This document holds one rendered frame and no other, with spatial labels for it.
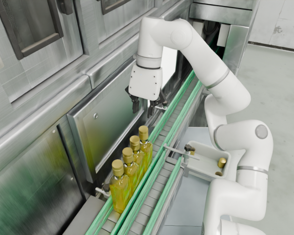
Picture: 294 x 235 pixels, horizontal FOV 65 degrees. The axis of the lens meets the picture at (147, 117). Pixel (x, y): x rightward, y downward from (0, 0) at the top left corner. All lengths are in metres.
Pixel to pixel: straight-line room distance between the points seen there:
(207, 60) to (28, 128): 0.51
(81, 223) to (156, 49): 0.68
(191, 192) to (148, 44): 0.75
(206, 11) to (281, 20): 2.93
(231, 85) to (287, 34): 3.84
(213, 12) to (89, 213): 1.29
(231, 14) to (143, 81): 0.97
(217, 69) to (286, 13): 3.76
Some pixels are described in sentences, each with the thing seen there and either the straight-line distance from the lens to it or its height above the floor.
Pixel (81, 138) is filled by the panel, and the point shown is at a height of 1.23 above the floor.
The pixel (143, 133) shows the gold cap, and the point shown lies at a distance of 0.83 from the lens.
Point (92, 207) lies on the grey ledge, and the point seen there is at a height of 0.88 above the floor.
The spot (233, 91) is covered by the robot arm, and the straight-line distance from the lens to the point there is 0.71.
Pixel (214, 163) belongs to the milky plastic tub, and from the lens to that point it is 1.27.
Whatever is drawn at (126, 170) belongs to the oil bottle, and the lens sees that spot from 0.81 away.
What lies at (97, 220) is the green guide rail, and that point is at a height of 0.96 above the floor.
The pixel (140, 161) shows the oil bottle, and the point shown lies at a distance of 0.86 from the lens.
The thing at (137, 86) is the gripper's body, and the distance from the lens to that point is 0.72.
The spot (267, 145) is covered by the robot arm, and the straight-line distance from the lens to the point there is 0.73.
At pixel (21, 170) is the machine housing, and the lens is 0.67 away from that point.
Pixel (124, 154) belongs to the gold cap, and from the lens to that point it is 0.76.
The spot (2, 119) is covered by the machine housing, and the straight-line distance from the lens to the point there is 0.56.
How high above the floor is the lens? 1.75
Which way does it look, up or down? 42 degrees down
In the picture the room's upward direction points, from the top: straight up
